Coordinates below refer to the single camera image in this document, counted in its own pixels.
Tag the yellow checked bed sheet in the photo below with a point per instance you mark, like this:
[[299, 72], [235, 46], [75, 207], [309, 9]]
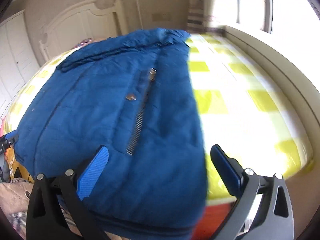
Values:
[[237, 100]]

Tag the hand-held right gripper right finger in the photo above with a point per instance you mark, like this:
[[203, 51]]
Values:
[[225, 166]]

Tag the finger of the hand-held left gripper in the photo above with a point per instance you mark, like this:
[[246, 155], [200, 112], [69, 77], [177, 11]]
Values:
[[10, 138]]

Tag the white wardrobe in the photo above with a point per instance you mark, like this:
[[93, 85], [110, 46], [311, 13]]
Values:
[[12, 60]]

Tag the beige window sill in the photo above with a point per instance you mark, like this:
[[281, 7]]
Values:
[[287, 65]]

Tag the thin metal pole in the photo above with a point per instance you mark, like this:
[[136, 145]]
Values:
[[139, 12]]

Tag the printed beige curtain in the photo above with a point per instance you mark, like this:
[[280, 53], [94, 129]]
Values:
[[200, 2]]

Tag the dark framed window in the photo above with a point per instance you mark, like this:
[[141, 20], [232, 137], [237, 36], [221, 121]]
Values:
[[282, 5]]

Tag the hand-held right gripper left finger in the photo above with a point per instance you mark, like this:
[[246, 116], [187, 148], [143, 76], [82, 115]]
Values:
[[93, 172]]

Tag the white wooden headboard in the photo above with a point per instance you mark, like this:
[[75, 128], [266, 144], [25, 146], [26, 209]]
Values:
[[82, 22]]

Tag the purple patterned cushion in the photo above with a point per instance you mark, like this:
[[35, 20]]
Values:
[[83, 42]]

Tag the blue quilted jacket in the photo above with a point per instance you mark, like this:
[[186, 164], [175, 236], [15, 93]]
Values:
[[105, 105]]

